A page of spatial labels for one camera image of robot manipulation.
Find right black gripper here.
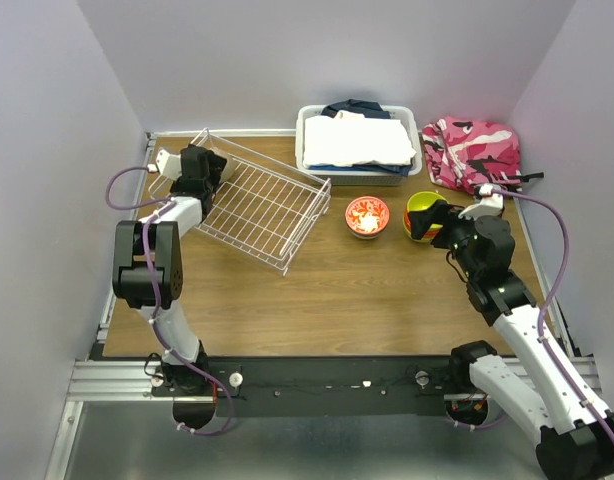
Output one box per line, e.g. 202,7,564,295
408,197,491,279

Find lime green bowl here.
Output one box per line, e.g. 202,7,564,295
404,191,446,227
411,232,436,244

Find white bowl orange pattern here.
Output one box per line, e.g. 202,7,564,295
344,196,391,239

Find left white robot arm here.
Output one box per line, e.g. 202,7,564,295
105,144,234,395

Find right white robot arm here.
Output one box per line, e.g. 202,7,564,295
407,200,614,479

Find beige bowl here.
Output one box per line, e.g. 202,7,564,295
212,148,236,184

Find pink camouflage garment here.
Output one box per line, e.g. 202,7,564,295
421,116,544,194

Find white folded cloth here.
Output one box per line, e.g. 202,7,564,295
303,114,416,167

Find dark blue clothes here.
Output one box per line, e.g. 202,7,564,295
321,99,391,119

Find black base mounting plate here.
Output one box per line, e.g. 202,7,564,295
151,354,508,419

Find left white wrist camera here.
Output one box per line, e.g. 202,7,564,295
147,148,182,181

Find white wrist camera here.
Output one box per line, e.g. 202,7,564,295
458,183,504,220
147,148,182,181

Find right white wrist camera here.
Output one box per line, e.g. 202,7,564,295
458,183,504,220

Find white wire dish rack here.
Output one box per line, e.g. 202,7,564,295
150,129,331,273

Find aluminium table frame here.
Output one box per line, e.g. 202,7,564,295
44,128,608,480

